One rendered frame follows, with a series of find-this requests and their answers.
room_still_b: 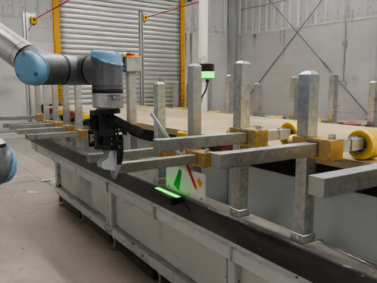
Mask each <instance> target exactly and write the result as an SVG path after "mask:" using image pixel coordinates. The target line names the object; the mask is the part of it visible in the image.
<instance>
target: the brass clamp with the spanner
mask: <svg viewBox="0 0 377 283"><path fill-rule="evenodd" d="M183 152H184V153H185V154H196V155H197V164H192V165H194V166H198V167H201V168H208V167H212V153H213V152H211V151H210V153H204V150H203V149H200V150H190V149H184V150H183Z"/></svg>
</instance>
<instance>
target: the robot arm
mask: <svg viewBox="0 0 377 283"><path fill-rule="evenodd" d="M0 58H1V59H3V60H4V61H6V62H7V63H8V64H10V65H11V66H12V67H14V68H15V73H16V76H17V77H18V79H19V80H20V81H21V82H23V83H24V84H27V85H33V86H38V85H69V86H74V85H92V101H93V107H94V108H97V109H96V110H90V130H88V133H89V147H94V149H96V150H100V149H102V150H103V151H104V152H103V158H101V159H99V160H98V161H97V166H98V167H101V168H102V169H104V170H110V171H111V174H112V178H113V179H116V177H117V175H118V173H119V170H120V168H121V164H122V160H123V135H122V132H121V129H122V130H124V131H126V132H128V133H129V134H130V135H132V136H134V137H141V136H142V134H143V132H144V130H143V129H141V127H139V126H137V125H134V124H131V123H129V122H127V121H125V120H123V119H122V118H120V117H118V116H115V115H114V114H116V113H121V109H120V108H122V107H123V61H122V54H121V53H120V52H114V51H101V50H92V51H91V52H90V54H89V55H70V54H56V53H47V52H45V51H43V50H42V49H40V48H39V47H37V46H36V45H33V44H31V43H30V42H28V41H27V40H25V39H24V38H22V37H21V36H19V35H18V34H16V33H15V32H14V31H12V30H11V29H9V28H8V27H6V26H4V25H3V24H1V23H0ZM90 134H94V135H93V139H94V140H93V141H91V143H90ZM16 165H17V158H16V155H15V153H14V151H13V150H11V148H10V147H9V146H7V145H6V141H5V140H4V139H3V138H1V135H0V185H1V184H4V183H6V182H9V181H10V180H12V178H13V177H14V175H15V173H16V170H17V166H16Z"/></svg>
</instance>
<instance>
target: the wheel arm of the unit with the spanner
mask: <svg viewBox="0 0 377 283"><path fill-rule="evenodd" d="M192 164H197V155H196V154H185V155H179V156H169V157H159V158H149V159H139V160H133V161H123V162H122V164H121V168H120V170H119V173H120V174H121V173H126V172H135V171H143V170H152V169H157V168H166V167H174V166H183V165H192Z"/></svg>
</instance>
